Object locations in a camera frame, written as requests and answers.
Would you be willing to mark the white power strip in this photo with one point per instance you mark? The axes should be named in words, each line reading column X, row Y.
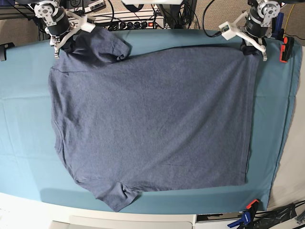
column 133, row 23

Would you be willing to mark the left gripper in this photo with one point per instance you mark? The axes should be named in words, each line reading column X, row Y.
column 253, row 29

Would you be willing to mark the blue black clamp upper right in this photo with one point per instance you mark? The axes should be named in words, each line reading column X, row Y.
column 277, row 30

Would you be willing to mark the teal table cloth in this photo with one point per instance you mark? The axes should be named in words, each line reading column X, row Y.
column 30, row 167

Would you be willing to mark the black clamp left edge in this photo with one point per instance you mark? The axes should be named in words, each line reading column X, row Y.
column 3, row 50

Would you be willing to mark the black plastic bag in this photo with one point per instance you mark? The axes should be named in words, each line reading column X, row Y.
column 274, row 217

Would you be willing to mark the blue-grey heathered T-shirt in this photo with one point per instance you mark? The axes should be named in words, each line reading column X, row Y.
column 175, row 119

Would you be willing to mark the blue orange clamp bottom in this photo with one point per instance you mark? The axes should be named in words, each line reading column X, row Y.
column 247, row 216

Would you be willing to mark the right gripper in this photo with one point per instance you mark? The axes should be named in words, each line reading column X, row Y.
column 60, row 30

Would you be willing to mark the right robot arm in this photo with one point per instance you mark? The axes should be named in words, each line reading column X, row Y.
column 40, row 6

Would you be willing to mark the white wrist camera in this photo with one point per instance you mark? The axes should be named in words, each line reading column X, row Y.
column 85, row 25
column 226, row 30

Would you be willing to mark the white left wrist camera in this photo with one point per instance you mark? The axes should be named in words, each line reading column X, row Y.
column 226, row 30

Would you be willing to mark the orange black clamp right edge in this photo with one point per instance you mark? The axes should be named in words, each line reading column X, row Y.
column 286, row 49

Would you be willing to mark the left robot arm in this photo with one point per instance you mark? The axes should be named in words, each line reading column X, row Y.
column 264, row 11

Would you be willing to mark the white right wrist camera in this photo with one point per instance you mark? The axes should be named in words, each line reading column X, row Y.
column 85, row 25

